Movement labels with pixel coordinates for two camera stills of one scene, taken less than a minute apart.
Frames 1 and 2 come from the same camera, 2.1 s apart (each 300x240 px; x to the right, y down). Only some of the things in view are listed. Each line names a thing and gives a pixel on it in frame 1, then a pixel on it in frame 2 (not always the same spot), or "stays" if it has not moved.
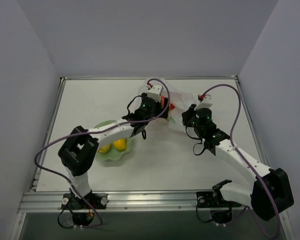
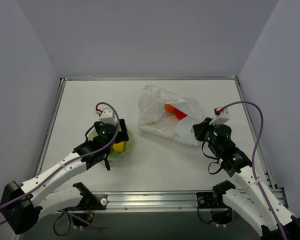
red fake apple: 172,106 → 179,114
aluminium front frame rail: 118,201 stays
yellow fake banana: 120,145 stays
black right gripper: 188,116 → 200,128
